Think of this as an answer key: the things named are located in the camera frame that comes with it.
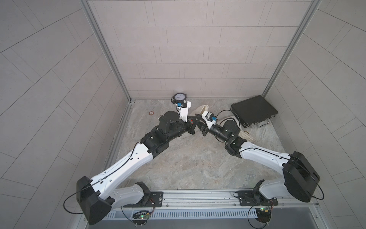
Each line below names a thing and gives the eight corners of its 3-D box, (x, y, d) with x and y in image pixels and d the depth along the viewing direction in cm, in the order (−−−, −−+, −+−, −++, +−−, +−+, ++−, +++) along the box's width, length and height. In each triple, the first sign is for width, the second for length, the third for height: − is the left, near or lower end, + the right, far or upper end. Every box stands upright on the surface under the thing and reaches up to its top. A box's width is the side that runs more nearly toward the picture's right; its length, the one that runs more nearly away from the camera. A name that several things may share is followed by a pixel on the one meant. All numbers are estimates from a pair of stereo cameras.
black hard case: (245, 131, 99) (248, 127, 95) (229, 108, 112) (230, 104, 109) (278, 118, 106) (281, 115, 102) (259, 98, 119) (261, 94, 115)
